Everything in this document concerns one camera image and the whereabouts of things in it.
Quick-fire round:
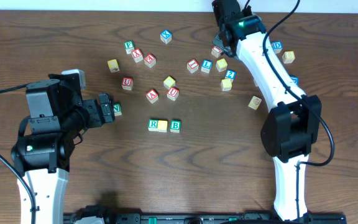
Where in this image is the green R block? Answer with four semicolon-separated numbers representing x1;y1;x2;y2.
148;119;158;131

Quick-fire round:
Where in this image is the yellow O block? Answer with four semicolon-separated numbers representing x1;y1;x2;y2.
157;120;168;133

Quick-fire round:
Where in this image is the green B block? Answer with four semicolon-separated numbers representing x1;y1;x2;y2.
170;120;181;133

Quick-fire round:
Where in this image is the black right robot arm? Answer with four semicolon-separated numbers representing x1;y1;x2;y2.
212;0;321;221

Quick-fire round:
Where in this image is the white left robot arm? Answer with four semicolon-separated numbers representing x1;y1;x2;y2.
11;75;114;223

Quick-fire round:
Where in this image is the green N block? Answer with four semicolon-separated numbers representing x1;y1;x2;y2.
113;103;122;116

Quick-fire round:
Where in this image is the red I block upper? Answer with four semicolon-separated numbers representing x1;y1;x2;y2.
211;46;223;58

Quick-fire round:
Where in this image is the blue L block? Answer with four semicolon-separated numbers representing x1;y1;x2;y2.
201;59;213;73

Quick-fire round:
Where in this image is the blue 2 block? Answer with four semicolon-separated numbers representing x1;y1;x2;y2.
224;70;237;82

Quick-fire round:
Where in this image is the red U block left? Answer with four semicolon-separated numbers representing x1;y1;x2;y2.
121;77;134;90

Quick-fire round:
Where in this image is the red u block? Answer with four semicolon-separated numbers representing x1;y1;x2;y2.
121;77;134;90
167;87;179;101

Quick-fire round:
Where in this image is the red I block beside L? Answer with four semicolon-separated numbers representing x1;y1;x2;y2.
186;58;199;73

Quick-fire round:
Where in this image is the yellow S block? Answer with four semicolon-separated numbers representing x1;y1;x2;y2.
221;78;232;91

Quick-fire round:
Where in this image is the red A block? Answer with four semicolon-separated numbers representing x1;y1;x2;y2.
146;89;159;103

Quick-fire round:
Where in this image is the blue X block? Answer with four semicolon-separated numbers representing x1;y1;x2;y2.
160;30;172;44

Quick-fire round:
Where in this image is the blue D block upper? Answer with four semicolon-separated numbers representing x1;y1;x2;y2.
271;41;283;54

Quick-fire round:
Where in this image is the blue d block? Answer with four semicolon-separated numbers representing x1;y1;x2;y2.
290;75;299;85
271;41;283;54

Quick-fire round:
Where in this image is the red X block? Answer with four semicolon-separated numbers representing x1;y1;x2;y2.
131;49;143;63

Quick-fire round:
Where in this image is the red U block centre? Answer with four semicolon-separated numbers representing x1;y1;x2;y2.
167;87;179;101

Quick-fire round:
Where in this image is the red E block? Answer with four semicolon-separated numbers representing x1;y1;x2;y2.
144;54;157;68

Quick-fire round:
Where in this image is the yellow 8 block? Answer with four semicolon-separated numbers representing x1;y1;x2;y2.
282;51;295;63

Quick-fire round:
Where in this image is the yellow snail picture block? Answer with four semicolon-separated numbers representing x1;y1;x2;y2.
248;96;262;110

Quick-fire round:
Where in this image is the green F block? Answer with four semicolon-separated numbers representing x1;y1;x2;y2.
124;40;135;54

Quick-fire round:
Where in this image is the blue D block right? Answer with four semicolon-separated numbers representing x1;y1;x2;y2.
290;75;299;85

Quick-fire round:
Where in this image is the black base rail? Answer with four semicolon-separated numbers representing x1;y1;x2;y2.
63;213;347;224

